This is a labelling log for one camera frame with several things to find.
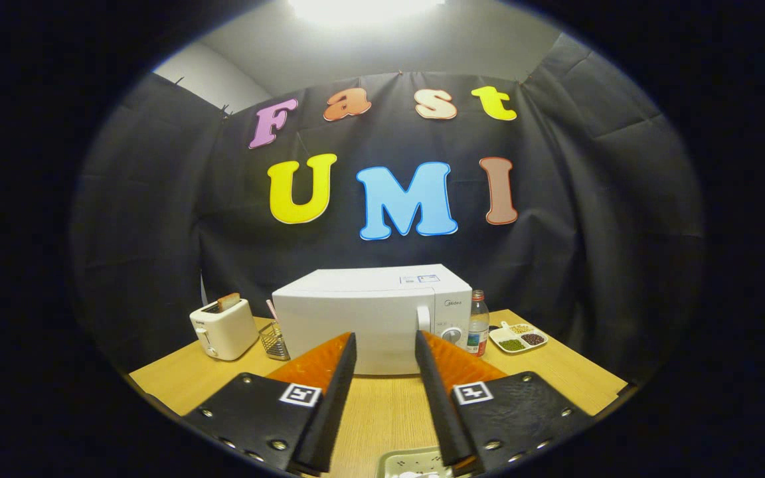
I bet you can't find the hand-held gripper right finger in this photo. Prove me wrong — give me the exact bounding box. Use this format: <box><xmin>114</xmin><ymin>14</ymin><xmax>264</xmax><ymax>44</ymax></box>
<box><xmin>414</xmin><ymin>331</ymin><xmax>597</xmax><ymax>472</ymax></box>

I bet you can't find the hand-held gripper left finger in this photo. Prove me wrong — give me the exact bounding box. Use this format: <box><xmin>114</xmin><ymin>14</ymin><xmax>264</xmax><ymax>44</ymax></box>
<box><xmin>183</xmin><ymin>332</ymin><xmax>358</xmax><ymax>475</ymax></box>

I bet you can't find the white microwave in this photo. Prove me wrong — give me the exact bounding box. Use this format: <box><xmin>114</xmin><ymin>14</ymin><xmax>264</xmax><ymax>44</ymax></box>
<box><xmin>272</xmin><ymin>264</ymin><xmax>473</xmax><ymax>376</ymax></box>

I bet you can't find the white square plate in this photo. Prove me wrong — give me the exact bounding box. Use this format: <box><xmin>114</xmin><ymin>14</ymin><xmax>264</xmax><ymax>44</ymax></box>
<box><xmin>378</xmin><ymin>447</ymin><xmax>455</xmax><ymax>478</ymax></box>

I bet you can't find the clear plastic water bottle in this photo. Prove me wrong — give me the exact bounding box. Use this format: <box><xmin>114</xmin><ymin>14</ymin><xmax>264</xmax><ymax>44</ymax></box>
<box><xmin>466</xmin><ymin>289</ymin><xmax>490</xmax><ymax>358</ymax></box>

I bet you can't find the divided white dish with beans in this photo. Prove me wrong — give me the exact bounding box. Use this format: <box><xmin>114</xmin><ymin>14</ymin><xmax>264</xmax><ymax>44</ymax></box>
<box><xmin>489</xmin><ymin>321</ymin><xmax>549</xmax><ymax>355</ymax></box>

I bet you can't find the white toaster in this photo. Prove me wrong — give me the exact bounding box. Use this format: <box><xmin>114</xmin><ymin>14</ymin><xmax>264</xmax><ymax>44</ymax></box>
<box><xmin>189</xmin><ymin>299</ymin><xmax>260</xmax><ymax>361</ymax></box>

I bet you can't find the wire mesh holder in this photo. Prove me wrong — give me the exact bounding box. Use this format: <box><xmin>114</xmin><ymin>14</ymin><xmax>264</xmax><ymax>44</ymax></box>
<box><xmin>259</xmin><ymin>322</ymin><xmax>290</xmax><ymax>361</ymax></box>

